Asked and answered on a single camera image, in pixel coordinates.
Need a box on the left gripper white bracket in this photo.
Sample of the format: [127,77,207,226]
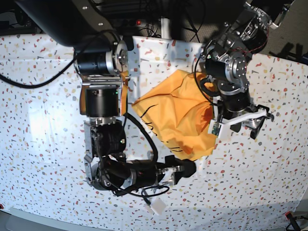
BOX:
[208,96,274,140]

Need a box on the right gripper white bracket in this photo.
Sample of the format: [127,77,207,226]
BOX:
[141,155,196,215]

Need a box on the orange T-shirt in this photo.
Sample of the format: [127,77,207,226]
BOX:
[80,69,218,161]

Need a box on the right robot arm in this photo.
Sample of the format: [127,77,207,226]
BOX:
[17,0,196,215]

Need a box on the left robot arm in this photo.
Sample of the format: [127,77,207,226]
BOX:
[198,0,294,139]

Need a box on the terrazzo patterned tablecloth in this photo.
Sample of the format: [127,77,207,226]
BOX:
[0,33,308,229]

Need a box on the red clamp bottom right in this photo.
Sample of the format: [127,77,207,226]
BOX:
[285,212,301,231]

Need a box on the white vertical post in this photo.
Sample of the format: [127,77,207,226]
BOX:
[160,17,171,39]

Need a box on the black power strip red switch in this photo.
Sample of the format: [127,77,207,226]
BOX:
[110,19,147,28]

